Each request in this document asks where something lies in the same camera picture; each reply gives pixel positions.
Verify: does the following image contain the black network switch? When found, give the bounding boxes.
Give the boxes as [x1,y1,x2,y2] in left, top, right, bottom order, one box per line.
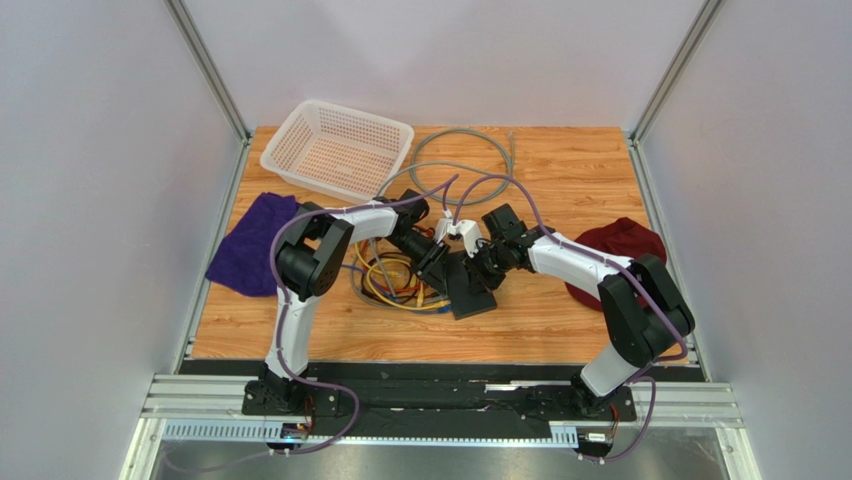
[442,252,497,320]

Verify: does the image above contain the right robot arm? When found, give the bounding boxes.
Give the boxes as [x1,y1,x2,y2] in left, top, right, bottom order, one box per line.
[472,204,695,418]

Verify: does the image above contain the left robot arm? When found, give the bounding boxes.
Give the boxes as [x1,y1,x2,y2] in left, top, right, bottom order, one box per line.
[242,191,426,416]

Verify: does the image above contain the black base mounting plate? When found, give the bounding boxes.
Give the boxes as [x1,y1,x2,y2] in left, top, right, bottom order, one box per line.
[241,379,638,422]

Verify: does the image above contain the white perforated plastic basket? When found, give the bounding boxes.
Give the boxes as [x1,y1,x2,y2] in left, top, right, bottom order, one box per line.
[260,100,414,204]

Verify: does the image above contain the dark red cloth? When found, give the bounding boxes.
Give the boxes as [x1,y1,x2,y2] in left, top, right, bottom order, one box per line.
[565,216,668,312]

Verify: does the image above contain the purple cloth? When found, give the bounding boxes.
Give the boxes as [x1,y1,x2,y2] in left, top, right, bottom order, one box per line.
[204,192,300,297]

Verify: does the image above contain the red ethernet cable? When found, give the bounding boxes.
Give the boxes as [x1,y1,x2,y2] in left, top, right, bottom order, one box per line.
[369,226,441,301]

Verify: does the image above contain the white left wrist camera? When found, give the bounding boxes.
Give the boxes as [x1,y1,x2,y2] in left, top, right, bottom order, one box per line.
[433,211,458,242]

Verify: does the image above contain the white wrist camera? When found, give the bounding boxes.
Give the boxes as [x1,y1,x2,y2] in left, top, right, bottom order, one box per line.
[433,211,458,242]
[450,220,483,258]

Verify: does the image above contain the black ethernet cable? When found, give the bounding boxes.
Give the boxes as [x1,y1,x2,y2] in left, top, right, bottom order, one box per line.
[359,249,441,301]

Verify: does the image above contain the blue ethernet cable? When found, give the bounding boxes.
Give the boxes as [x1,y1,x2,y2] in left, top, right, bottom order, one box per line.
[346,264,454,315]

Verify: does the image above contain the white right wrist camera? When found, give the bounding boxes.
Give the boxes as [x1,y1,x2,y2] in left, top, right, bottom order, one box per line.
[450,220,483,258]

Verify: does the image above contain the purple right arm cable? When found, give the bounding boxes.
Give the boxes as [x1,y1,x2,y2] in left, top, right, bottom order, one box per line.
[452,174,690,465]

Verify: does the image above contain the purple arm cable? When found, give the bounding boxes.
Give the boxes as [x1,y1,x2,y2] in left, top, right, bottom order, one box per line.
[267,174,461,457]
[452,174,690,465]

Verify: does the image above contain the long grey coiled cable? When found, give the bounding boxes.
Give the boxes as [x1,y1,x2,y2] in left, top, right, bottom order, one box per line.
[375,127,517,206]

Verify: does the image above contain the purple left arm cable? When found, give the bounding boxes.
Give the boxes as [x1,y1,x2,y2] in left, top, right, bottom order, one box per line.
[267,174,461,457]

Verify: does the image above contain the aluminium frame rail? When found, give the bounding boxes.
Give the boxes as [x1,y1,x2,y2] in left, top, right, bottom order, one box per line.
[141,375,743,447]

